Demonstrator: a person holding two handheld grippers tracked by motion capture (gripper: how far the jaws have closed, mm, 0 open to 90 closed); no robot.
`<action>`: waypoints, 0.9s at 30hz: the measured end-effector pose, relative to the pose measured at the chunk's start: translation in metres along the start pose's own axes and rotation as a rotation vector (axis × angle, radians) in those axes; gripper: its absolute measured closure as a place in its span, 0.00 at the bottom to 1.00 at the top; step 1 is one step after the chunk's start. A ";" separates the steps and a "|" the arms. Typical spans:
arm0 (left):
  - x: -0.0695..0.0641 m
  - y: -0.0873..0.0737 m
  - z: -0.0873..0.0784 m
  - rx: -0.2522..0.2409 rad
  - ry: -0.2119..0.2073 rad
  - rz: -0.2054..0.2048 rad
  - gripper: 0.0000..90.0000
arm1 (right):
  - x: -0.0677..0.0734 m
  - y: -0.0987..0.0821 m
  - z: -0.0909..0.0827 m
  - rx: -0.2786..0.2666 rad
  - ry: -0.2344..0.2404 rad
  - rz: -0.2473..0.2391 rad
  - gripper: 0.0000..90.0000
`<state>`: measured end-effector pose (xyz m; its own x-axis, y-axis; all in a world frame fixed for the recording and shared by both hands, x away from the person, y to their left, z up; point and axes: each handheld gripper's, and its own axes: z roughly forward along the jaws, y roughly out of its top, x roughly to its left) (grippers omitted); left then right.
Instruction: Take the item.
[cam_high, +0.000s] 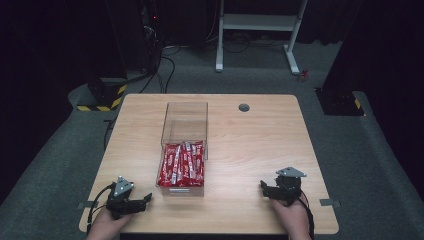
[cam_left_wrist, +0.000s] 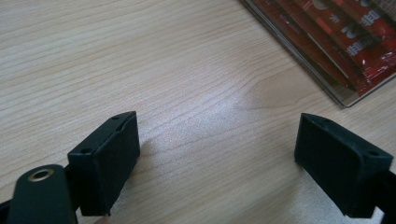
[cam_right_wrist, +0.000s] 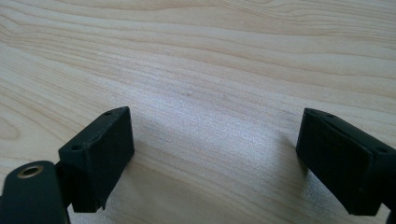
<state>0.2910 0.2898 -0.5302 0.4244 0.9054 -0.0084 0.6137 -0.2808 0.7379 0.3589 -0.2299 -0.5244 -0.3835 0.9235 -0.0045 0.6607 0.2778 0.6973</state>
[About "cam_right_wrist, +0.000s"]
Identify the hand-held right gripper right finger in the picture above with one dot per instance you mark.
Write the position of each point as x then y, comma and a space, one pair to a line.
339, 161

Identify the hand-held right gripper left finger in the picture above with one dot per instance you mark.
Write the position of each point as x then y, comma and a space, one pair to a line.
96, 158

